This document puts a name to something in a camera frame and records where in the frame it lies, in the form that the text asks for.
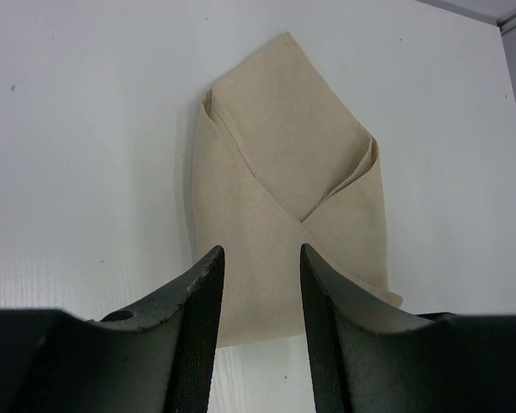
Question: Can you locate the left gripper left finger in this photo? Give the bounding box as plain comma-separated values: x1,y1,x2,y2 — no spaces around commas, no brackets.
0,247,224,412

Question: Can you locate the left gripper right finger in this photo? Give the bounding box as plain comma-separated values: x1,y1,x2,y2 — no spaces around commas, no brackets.
300,244,516,412

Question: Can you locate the beige cloth napkin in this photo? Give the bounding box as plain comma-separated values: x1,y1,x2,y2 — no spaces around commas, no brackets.
192,34,402,347

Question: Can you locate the right aluminium frame post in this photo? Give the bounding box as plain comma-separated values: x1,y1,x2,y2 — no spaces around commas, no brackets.
419,0,516,34

